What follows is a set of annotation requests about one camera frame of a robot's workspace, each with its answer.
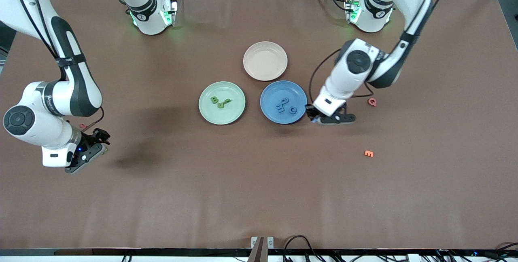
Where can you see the brown table cover sheet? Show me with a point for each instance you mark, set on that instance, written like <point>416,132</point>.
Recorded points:
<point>259,181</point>

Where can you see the green letter B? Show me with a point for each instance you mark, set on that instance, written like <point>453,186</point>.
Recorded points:
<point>215,100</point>

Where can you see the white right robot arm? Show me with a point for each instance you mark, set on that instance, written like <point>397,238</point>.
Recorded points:
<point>36,124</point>

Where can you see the blue letter C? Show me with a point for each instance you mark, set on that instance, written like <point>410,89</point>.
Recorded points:
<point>293,110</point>

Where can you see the brown camera pole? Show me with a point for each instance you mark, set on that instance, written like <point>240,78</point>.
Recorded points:
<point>258,252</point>

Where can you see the green plate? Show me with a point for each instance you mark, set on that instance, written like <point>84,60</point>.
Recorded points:
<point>230,114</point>

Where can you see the blue plate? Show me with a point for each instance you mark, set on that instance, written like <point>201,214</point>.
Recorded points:
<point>271,94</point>

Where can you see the grey metal bracket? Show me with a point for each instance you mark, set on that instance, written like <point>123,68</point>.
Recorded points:
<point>270,242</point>

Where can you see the beige plate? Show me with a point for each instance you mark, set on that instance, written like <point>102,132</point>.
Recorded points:
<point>265,61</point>

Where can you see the orange letter E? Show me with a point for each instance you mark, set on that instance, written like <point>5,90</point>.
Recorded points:
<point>368,153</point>

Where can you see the blue letter a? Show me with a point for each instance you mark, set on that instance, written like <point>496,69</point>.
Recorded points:
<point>285,100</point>

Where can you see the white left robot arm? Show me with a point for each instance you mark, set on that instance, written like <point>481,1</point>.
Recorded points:
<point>344,80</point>

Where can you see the blue letter m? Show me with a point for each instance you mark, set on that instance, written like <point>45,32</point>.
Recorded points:
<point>280,108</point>

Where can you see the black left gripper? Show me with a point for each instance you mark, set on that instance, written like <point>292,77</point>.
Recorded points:
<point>312,112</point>

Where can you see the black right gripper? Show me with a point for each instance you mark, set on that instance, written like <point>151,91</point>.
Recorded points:
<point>90,138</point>

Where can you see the red letter Q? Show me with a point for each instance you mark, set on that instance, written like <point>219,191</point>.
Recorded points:
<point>372,101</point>

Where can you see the green letter u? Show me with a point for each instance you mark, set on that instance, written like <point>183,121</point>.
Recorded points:
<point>220,105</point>

